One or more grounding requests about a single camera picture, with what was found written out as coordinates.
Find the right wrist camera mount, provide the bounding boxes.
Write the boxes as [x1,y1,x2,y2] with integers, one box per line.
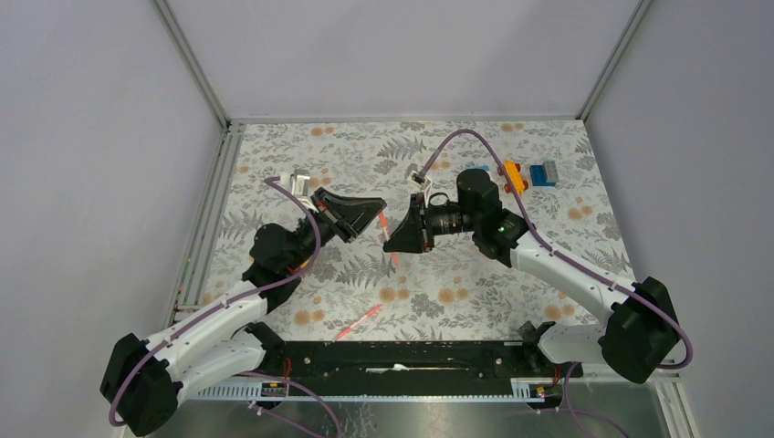
[406,171,432,207]

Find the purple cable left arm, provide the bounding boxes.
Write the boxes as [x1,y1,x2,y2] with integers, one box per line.
[109,175,323,427]

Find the blue grey toy block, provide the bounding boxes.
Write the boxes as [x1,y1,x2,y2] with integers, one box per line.
[529,160,559,187]

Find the white slotted cable duct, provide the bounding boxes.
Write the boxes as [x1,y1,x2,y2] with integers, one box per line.
[191,378,562,403]

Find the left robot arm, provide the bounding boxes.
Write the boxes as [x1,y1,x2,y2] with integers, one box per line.
[99,188,386,436]

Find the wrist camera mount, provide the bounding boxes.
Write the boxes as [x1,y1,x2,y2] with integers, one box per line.
[279,169,316,210]
[406,171,432,207]

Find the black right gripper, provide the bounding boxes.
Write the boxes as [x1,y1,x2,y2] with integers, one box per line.
[383,191,480,253]

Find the floral patterned table mat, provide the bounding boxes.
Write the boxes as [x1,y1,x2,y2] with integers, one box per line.
[185,120,633,340]

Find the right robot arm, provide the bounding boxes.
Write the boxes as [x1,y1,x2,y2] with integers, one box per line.
[383,169,681,383]

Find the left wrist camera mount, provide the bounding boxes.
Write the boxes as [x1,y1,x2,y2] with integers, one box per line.
[279,169,316,210]

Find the red gel pen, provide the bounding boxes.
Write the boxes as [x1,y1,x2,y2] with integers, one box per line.
[379,212,400,268]

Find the orange toy car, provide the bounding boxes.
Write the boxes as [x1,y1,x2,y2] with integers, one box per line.
[497,161,529,196]

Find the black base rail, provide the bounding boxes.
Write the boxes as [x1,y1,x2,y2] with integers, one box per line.
[255,340,582,391]

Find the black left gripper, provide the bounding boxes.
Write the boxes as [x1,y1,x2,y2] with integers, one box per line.
[288,190,390,271]

